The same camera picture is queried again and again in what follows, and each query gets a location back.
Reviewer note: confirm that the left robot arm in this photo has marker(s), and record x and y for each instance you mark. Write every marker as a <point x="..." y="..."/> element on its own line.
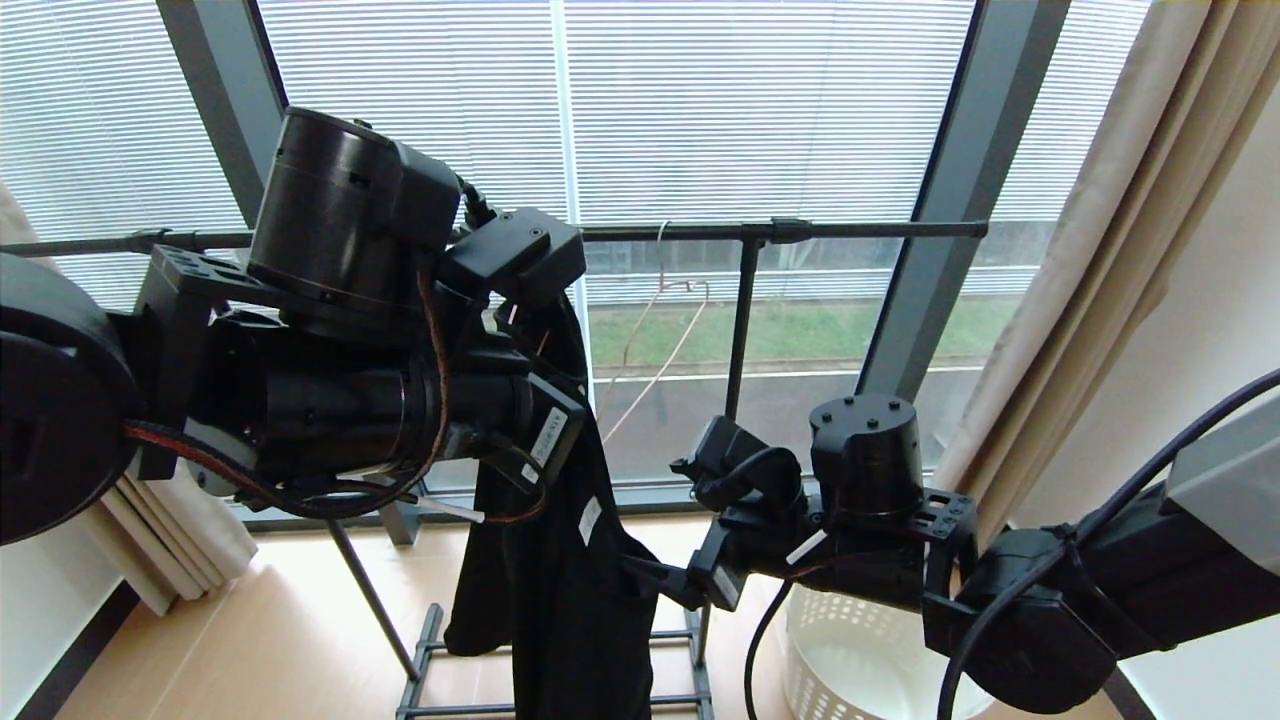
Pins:
<point x="340" y="200"/>

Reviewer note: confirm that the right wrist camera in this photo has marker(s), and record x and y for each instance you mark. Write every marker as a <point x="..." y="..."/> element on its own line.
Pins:
<point x="730" y="450"/>

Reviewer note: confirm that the white laundry basket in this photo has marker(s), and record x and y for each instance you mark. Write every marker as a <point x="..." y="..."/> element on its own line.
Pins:
<point x="860" y="660"/>

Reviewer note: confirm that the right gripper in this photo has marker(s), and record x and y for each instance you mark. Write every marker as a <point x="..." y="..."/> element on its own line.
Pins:
<point x="770" y="545"/>

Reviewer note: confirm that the black clothes rack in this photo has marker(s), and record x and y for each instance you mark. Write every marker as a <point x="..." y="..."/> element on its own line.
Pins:
<point x="850" y="230"/>

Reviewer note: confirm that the beige curtain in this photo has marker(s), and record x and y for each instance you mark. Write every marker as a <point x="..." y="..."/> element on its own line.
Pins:
<point x="1120" y="250"/>
<point x="180" y="540"/>

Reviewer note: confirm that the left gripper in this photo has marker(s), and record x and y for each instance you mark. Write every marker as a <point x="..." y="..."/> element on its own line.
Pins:
<point x="480" y="410"/>

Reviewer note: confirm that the window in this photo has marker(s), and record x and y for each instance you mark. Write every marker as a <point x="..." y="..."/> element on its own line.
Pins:
<point x="960" y="200"/>

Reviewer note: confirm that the pink clothes hanger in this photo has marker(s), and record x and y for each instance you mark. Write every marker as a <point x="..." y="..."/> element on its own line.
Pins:
<point x="665" y="350"/>

